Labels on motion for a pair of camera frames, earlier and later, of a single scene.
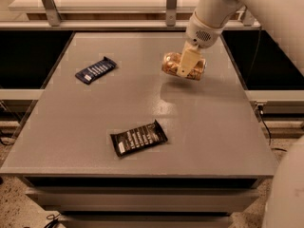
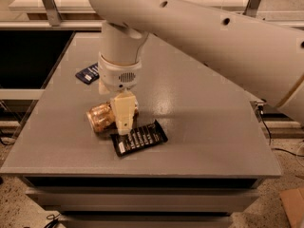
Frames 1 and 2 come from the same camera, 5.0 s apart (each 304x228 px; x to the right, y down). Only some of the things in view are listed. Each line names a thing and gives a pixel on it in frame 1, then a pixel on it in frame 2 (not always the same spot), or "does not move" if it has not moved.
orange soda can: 171,63 -> 101,117
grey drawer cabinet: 143,200 does not move
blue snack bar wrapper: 89,73 does not move
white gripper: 202,32 -> 118,75
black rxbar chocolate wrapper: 138,138 does not move
